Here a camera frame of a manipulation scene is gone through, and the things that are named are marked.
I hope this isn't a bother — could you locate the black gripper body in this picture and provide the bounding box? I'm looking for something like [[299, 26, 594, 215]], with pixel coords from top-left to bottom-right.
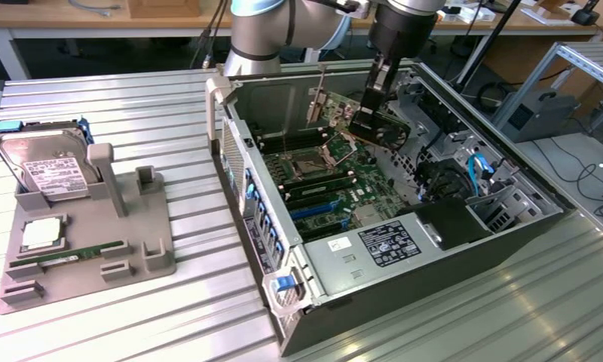
[[367, 0, 438, 60]]

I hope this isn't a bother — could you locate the green graphics card black fan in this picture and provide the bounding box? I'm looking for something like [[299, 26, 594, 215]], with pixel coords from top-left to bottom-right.
[[305, 63, 413, 152]]

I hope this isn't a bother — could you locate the open metal socket cover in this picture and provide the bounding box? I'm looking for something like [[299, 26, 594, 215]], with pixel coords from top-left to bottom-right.
[[318, 130, 358, 167]]

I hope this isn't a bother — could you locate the perforated silver drive cage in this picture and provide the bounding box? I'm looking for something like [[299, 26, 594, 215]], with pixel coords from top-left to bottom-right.
[[374, 98, 437, 173]]

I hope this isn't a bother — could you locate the white black electronics box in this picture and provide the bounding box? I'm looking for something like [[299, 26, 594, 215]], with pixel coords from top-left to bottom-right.
[[439, 5, 496, 23]]

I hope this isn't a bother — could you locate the black tripod pole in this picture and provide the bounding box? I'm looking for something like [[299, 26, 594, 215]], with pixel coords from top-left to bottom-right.
[[454, 0, 523, 86]]

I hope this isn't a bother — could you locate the green motherboard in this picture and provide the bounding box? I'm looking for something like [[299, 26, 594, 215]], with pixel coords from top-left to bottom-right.
[[261, 130, 413, 242]]

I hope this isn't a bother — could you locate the CPU socket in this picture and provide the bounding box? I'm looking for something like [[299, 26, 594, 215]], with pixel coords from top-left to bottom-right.
[[290, 152, 327, 176]]

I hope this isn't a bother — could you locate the black labelled RAM stick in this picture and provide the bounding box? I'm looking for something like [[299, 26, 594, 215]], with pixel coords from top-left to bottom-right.
[[285, 176, 355, 201]]

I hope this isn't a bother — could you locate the silver chipset heatsink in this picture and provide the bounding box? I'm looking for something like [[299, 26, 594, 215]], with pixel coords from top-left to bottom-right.
[[354, 205, 383, 223]]

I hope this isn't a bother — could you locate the flat cardboard box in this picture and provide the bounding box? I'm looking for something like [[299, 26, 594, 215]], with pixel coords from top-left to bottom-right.
[[519, 0, 576, 26]]

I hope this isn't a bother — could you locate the blue expansion slot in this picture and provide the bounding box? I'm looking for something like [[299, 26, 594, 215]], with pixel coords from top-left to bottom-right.
[[289, 203, 335, 220]]

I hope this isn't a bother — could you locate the grey box appliance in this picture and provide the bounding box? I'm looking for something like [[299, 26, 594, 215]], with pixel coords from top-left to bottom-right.
[[499, 90, 576, 143]]

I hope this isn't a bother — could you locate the black desk device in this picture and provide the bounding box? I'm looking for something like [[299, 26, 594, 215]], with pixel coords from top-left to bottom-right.
[[570, 0, 603, 26]]

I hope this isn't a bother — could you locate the silver disk bay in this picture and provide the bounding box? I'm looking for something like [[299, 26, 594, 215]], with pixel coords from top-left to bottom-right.
[[464, 184, 551, 234]]

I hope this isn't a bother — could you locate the grey power supply unit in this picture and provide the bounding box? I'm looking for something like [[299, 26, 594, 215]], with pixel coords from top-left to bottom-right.
[[301, 213, 443, 297]]

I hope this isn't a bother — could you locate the open black PC case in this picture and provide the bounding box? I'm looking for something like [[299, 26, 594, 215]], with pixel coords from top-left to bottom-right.
[[203, 62, 579, 357]]

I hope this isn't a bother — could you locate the silver hard disk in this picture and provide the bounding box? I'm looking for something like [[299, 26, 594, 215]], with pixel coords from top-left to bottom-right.
[[0, 126, 105, 203]]

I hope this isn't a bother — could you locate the grey parts rack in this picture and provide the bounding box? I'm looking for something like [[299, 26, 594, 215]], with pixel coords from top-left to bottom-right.
[[0, 142, 178, 316]]

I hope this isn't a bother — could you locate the green RAM stick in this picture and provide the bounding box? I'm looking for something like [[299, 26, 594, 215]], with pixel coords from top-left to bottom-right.
[[10, 241, 125, 267]]

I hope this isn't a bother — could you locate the wooden desk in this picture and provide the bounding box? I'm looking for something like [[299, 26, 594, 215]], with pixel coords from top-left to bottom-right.
[[0, 0, 603, 80]]

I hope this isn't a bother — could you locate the blue disk carrier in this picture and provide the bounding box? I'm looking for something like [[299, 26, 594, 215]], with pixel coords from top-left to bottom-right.
[[0, 115, 91, 159]]

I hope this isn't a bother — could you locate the silver CPU chip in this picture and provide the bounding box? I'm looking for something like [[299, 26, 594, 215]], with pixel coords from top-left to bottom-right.
[[18, 218, 66, 252]]

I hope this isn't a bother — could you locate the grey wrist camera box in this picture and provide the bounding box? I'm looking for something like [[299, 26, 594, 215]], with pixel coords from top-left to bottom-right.
[[334, 0, 374, 20]]

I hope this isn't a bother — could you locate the black wire bundle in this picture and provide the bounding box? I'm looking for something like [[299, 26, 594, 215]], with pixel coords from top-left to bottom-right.
[[413, 157, 472, 201]]

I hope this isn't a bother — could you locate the blue data wire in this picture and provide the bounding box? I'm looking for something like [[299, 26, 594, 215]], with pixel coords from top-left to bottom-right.
[[466, 149, 494, 197]]

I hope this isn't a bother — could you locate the black plastic duct cover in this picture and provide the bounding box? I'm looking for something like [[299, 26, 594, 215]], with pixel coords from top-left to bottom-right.
[[395, 198, 494, 252]]

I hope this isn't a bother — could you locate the aluminium profile frame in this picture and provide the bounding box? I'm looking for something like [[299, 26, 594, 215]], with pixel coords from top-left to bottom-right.
[[490, 40, 603, 133]]

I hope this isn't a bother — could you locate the grey network cable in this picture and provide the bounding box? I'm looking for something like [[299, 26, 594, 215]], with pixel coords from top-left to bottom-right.
[[68, 0, 125, 17]]

